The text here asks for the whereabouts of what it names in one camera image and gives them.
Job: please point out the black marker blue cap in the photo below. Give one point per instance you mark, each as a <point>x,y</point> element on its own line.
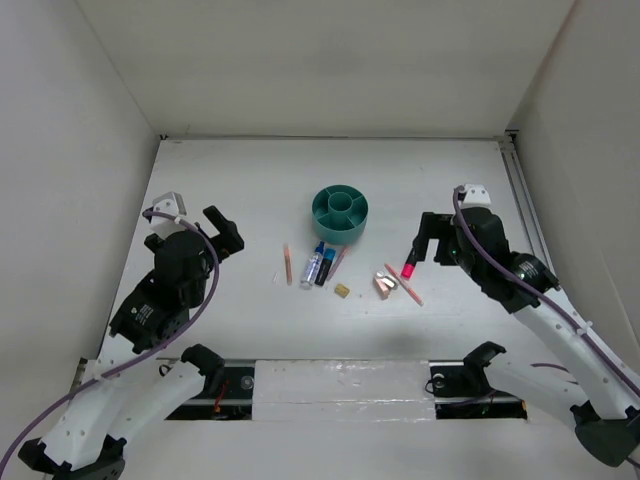
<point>325,266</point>

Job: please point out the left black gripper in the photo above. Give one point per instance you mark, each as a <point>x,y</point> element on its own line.
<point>229,237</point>

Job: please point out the yellow eraser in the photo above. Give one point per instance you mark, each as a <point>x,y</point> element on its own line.
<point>341,290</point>

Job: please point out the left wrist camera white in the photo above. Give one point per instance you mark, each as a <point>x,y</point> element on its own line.
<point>171,205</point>

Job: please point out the black pink highlighter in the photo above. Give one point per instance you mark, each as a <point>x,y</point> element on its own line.
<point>409,265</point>

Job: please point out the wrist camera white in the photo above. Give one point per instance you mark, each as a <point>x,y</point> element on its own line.
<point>171,205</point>
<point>472,195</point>

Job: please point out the orange marker pen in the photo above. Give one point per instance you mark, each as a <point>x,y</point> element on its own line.
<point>288,264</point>

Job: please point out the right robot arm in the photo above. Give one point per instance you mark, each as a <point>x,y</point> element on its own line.
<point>601,404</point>

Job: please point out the pink purple pen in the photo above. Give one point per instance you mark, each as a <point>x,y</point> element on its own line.
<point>337,261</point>

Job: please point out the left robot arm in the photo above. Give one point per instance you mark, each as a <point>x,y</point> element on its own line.
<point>86,433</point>

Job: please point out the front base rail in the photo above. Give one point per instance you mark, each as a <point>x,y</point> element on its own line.
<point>345,391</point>

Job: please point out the aluminium rail right side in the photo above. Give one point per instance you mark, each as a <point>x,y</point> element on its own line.
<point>524,202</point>

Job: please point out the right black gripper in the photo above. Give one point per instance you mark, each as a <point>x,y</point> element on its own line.
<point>435,225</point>

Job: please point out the red pink pen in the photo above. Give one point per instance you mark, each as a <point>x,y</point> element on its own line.
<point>404,284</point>

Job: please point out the clear spray bottle blue cap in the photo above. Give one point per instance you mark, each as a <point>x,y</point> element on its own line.
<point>312,266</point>

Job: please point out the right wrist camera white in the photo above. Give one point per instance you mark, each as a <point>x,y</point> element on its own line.
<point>472,195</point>

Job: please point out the teal round compartment organizer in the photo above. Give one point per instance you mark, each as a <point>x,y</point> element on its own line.
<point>339,214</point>

